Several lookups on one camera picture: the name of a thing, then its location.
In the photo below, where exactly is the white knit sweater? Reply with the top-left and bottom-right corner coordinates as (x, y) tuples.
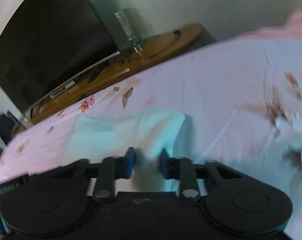
(61, 110), (185, 192)

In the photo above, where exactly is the black chair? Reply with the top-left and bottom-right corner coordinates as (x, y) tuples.
(0, 113), (15, 145)

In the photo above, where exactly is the dark remote in holder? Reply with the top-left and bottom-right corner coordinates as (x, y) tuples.
(6, 110), (22, 131)

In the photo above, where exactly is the pink floral bed sheet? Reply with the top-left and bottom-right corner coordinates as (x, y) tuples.
(0, 11), (302, 239)

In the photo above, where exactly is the silver set-top box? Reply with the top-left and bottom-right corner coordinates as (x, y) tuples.
(49, 80), (76, 99)

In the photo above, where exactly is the wooden tv bench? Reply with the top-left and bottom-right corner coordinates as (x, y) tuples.
(11, 23), (204, 137)

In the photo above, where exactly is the black curved television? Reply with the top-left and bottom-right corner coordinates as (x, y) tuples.
(0, 0), (119, 112)

